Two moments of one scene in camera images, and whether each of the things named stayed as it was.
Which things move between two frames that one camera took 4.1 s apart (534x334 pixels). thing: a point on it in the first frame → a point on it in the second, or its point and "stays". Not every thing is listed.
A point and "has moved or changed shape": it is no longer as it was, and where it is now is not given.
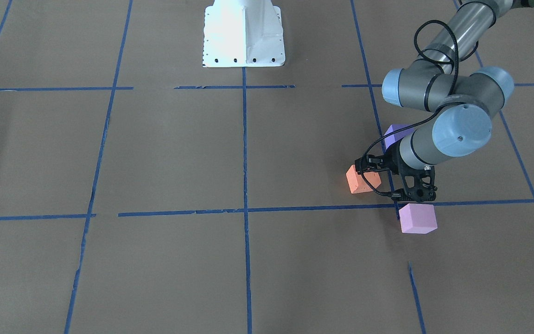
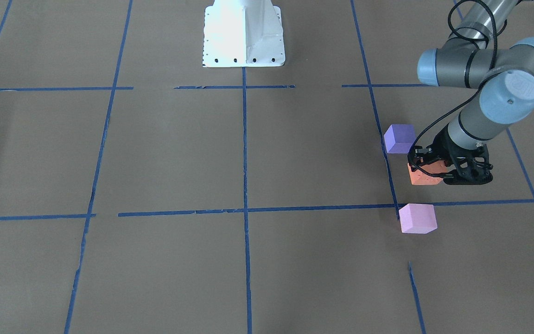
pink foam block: x=418 y=218 stays
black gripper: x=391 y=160 → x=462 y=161
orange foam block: x=358 y=184 has moved or changed shape
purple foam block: x=390 y=140 stays
